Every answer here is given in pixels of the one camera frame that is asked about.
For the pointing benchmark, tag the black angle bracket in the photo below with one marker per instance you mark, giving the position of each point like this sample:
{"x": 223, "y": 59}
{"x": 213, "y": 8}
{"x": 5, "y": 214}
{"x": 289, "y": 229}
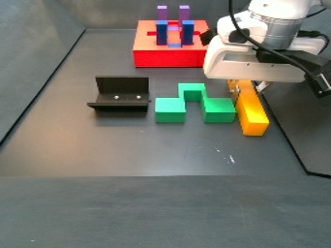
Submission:
{"x": 122, "y": 93}

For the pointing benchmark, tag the yellow rectangular block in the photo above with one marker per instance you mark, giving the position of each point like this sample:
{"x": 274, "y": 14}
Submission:
{"x": 251, "y": 114}

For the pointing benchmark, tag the green zigzag block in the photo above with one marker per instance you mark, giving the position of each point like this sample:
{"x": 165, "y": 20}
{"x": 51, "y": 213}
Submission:
{"x": 215, "y": 109}

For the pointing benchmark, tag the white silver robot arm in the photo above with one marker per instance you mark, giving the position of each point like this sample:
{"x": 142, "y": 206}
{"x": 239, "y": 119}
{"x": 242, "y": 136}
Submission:
{"x": 261, "y": 45}

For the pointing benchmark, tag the blue U-shaped block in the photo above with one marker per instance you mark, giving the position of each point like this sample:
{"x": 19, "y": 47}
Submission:
{"x": 174, "y": 34}

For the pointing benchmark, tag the purple U-shaped block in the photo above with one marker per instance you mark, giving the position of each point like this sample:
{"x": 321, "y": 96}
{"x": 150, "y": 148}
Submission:
{"x": 175, "y": 16}

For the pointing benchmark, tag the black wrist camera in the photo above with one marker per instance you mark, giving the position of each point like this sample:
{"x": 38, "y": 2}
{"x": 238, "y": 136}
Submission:
{"x": 316, "y": 66}

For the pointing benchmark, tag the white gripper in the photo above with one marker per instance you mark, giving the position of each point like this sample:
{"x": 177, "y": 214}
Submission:
{"x": 231, "y": 56}

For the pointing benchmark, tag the red slotted board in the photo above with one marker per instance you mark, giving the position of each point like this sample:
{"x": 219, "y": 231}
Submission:
{"x": 153, "y": 56}

